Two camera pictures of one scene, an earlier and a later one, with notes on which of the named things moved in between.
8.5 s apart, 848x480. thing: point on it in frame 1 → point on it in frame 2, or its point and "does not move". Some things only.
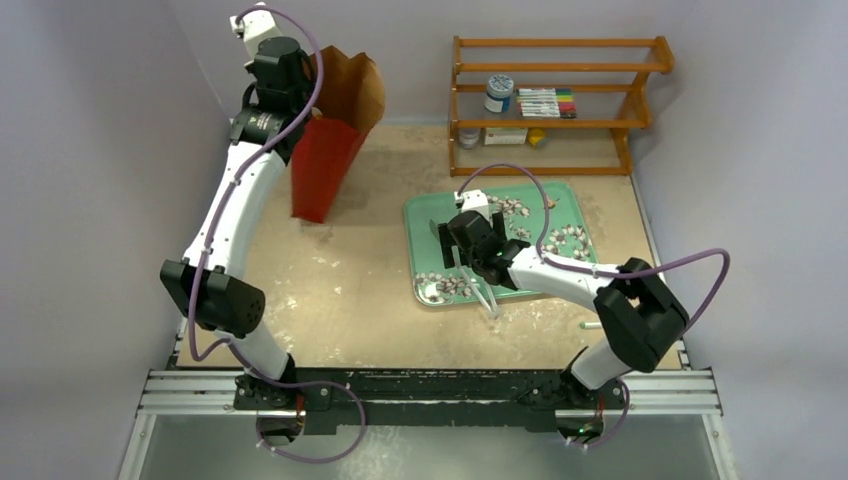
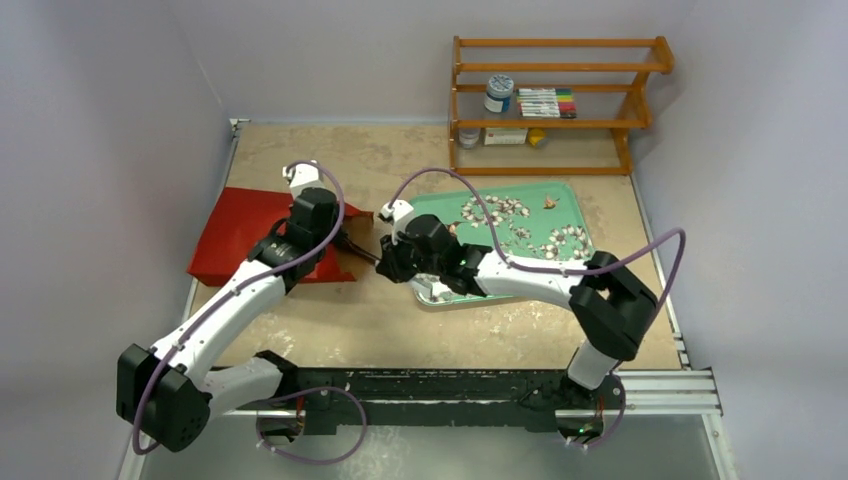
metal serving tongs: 489,304 → 353,246
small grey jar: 468,136 does not move
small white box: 505,136 does not move
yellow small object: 536,137 does not move
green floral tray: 546,216 does not move
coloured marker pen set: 550,102 does not move
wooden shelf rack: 642,118 does not move
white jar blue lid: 500,90 does not move
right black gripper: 469,249 → 389,259
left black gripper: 308,86 → 335,220
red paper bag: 349,106 → 242,221
